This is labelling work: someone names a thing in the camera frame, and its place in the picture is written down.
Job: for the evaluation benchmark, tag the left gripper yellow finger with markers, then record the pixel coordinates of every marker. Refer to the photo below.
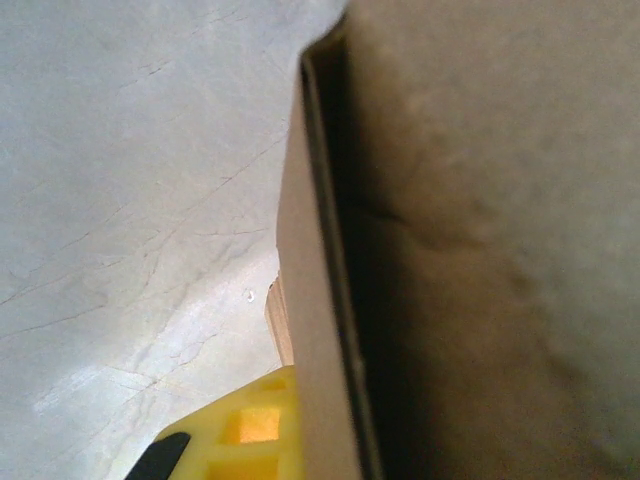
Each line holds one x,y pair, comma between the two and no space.
250,425

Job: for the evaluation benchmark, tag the brown cardboard box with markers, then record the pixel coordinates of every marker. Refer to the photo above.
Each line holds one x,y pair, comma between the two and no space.
475,250

